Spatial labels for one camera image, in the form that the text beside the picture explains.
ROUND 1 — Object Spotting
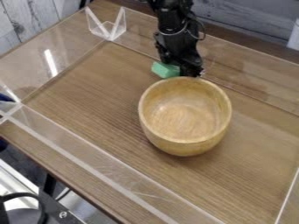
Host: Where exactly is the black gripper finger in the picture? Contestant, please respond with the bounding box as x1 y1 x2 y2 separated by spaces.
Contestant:
155 42 179 65
180 64 204 77

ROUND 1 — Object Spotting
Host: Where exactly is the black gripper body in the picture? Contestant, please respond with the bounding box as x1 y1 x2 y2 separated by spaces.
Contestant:
154 30 202 66

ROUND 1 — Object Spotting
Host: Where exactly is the green rectangular block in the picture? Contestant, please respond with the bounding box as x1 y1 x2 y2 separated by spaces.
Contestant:
151 61 180 79

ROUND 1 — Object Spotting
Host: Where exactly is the brown wooden bowl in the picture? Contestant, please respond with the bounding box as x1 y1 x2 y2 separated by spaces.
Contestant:
138 77 232 157

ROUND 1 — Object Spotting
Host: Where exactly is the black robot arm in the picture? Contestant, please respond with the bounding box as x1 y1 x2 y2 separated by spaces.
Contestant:
146 0 206 77

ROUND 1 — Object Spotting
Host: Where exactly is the blue object at left edge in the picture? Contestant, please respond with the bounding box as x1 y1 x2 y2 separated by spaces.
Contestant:
0 93 15 102

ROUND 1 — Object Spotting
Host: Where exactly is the black table leg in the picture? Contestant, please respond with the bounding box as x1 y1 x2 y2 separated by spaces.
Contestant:
43 174 58 196

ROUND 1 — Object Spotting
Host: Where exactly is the clear acrylic corner bracket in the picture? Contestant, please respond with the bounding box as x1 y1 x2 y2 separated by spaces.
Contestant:
86 7 127 42

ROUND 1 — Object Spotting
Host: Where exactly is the clear acrylic tray enclosure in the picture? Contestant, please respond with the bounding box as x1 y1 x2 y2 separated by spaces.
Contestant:
0 1 299 224

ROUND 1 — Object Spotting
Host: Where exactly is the black metal base plate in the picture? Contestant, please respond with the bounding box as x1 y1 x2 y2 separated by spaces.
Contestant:
0 205 86 224

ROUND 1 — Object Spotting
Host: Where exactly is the black cable loop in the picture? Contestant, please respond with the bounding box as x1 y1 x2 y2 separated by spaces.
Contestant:
0 192 50 224

